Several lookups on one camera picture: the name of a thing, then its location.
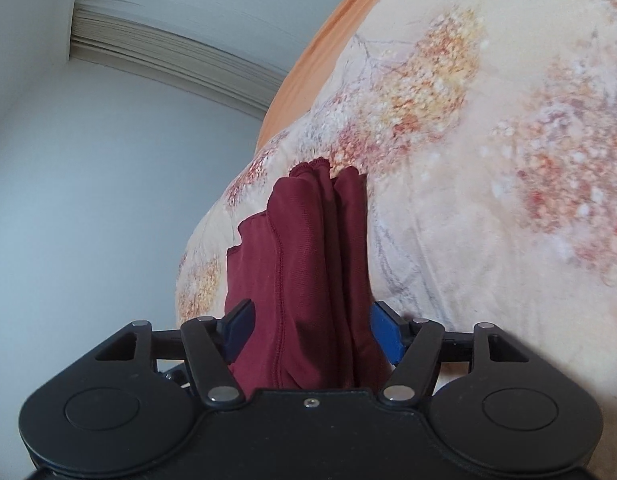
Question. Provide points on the dark red knit shirt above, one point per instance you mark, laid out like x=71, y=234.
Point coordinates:
x=303, y=261

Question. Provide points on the beige pleated curtain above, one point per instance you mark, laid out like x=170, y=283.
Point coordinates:
x=102, y=34

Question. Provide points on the orange bed sheet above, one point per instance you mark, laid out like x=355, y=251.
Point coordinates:
x=311, y=71

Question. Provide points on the floral beige bed comforter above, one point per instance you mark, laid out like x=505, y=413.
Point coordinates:
x=487, y=130

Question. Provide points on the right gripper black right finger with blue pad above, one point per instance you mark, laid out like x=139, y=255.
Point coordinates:
x=391, y=331

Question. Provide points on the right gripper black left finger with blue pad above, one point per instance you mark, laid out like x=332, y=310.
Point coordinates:
x=235, y=329

